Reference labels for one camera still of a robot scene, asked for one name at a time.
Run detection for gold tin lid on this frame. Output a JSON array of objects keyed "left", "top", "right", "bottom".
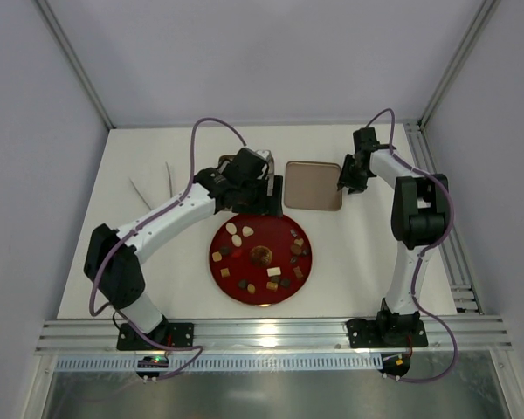
[{"left": 284, "top": 161, "right": 342, "bottom": 211}]

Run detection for gold tin box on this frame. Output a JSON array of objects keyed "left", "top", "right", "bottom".
[{"left": 217, "top": 154, "right": 274, "bottom": 175}]

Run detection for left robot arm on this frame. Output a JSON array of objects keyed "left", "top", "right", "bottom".
[{"left": 84, "top": 148, "right": 283, "bottom": 351}]

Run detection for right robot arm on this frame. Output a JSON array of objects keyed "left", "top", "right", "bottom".
[{"left": 337, "top": 127, "right": 451, "bottom": 348}]

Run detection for white hexagon chocolate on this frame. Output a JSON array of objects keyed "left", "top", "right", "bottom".
[{"left": 242, "top": 226, "right": 253, "bottom": 237}]

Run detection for white oval chocolate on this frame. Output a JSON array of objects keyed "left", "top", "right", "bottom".
[{"left": 225, "top": 223, "right": 237, "bottom": 235}]

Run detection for large brown oval chocolate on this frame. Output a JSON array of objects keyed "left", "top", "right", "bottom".
[{"left": 290, "top": 244, "right": 302, "bottom": 256}]

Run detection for white bar chocolate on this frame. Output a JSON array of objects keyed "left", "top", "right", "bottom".
[{"left": 266, "top": 267, "right": 281, "bottom": 278}]

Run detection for brown striped chocolate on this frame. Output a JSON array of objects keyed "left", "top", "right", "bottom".
[{"left": 293, "top": 266, "right": 304, "bottom": 279}]

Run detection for tan octagon chocolate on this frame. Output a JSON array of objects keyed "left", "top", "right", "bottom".
[{"left": 212, "top": 252, "right": 223, "bottom": 262}]

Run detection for dark chocolate bottom right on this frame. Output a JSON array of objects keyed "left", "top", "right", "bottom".
[{"left": 280, "top": 278, "right": 291, "bottom": 288}]

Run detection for gold square chocolate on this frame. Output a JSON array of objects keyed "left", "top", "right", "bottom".
[{"left": 220, "top": 268, "right": 231, "bottom": 278}]

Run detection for dark chocolate bottom left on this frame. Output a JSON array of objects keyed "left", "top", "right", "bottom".
[{"left": 238, "top": 279, "right": 248, "bottom": 290}]

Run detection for red round tray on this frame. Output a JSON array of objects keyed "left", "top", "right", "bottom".
[{"left": 208, "top": 215, "right": 314, "bottom": 306}]

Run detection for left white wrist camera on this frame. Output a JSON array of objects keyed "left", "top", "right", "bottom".
[{"left": 255, "top": 149, "right": 274, "bottom": 196}]

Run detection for right aluminium frame rail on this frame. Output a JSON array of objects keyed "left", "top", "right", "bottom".
[{"left": 394, "top": 123, "right": 481, "bottom": 317}]

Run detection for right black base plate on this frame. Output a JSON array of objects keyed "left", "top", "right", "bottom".
[{"left": 345, "top": 318, "right": 429, "bottom": 348}]

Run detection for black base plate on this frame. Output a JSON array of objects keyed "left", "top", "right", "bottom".
[
  {"left": 345, "top": 318, "right": 429, "bottom": 348},
  {"left": 116, "top": 321, "right": 195, "bottom": 351}
]

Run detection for slotted cable duct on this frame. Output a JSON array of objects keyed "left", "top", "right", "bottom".
[{"left": 55, "top": 352, "right": 383, "bottom": 374}]

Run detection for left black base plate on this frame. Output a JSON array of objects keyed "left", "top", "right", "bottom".
[{"left": 116, "top": 321, "right": 195, "bottom": 351}]

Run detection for aluminium front rail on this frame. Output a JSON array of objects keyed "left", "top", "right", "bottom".
[{"left": 35, "top": 315, "right": 513, "bottom": 354}]

